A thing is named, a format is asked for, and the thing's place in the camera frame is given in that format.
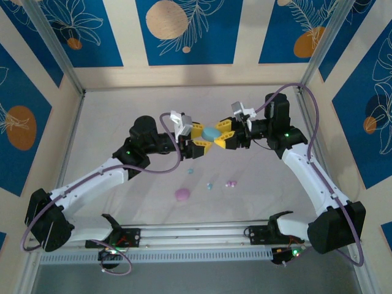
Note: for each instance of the white table cloth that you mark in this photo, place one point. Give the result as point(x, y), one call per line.
point(137, 101)

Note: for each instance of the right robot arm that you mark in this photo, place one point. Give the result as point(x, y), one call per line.
point(306, 174)

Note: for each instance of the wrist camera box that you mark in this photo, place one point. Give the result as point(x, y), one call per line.
point(242, 110)
point(182, 122)

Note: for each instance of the aluminium side rail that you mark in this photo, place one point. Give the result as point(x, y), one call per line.
point(303, 104)
point(74, 122)

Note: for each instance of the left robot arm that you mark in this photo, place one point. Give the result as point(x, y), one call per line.
point(92, 180)

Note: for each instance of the blue earbud charging case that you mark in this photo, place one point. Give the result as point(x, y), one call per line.
point(211, 133)

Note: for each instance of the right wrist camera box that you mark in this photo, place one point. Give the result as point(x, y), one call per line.
point(242, 110)

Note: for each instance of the aluminium frame post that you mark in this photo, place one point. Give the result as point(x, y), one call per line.
point(55, 46)
point(324, 46)

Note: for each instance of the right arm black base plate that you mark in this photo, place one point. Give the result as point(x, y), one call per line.
point(255, 235)

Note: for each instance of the pink earbud charging case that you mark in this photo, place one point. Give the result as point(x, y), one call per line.
point(182, 194)

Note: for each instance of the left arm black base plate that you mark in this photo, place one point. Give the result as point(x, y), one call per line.
point(134, 237)

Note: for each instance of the aluminium mounting rail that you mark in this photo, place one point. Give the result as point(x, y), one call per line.
point(199, 234)

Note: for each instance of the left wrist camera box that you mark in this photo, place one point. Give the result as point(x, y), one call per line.
point(182, 122)

